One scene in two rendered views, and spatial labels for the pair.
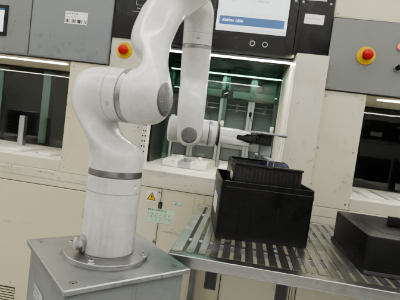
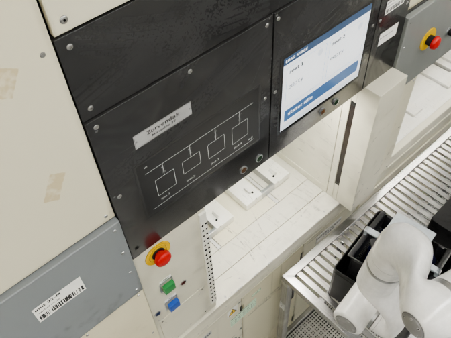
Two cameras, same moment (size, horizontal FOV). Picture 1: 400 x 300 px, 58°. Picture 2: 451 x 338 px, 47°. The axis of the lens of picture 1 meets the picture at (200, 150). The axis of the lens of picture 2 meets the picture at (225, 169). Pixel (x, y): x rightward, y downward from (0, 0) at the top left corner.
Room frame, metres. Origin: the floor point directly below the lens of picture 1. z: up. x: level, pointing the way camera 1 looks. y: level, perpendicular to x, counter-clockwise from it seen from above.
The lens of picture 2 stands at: (1.01, 0.68, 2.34)
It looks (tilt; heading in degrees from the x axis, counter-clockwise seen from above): 51 degrees down; 314
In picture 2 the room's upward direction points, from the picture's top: 4 degrees counter-clockwise
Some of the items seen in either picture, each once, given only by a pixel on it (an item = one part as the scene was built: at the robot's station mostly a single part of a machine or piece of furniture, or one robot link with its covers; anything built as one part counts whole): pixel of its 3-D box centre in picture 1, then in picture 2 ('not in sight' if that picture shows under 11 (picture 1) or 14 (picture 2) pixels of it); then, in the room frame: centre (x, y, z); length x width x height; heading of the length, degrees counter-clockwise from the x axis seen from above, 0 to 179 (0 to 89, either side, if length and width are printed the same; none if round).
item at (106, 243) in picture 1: (111, 214); not in sight; (0.81, 0.18, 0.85); 0.19 x 0.19 x 0.18
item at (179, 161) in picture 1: (187, 161); (190, 216); (1.79, 0.05, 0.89); 0.22 x 0.21 x 0.04; 173
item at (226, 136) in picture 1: (231, 136); not in sight; (1.17, -0.10, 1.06); 0.11 x 0.10 x 0.07; 91
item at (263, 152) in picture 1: (260, 180); (395, 263); (1.17, -0.21, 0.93); 0.24 x 0.20 x 0.32; 1
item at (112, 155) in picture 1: (109, 120); not in sight; (0.82, 0.21, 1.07); 0.19 x 0.12 x 0.24; 68
